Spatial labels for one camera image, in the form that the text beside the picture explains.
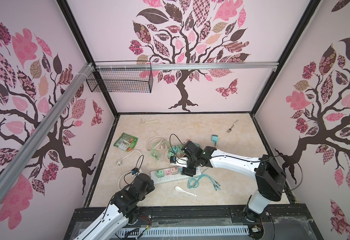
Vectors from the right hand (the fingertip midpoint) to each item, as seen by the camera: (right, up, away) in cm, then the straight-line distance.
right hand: (182, 164), depth 84 cm
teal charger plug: (+24, +13, +19) cm, 33 cm away
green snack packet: (-39, +10, +18) cm, 44 cm away
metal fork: (+36, +19, +27) cm, 49 cm away
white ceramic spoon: (-2, -13, -2) cm, 14 cm away
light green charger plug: (-13, -5, -2) cm, 14 cm away
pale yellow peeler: (-24, +26, +33) cm, 48 cm away
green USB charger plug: (-7, +5, +6) cm, 11 cm away
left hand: (-17, -11, -1) cm, 20 cm away
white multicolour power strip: (-7, -6, +2) cm, 10 cm away
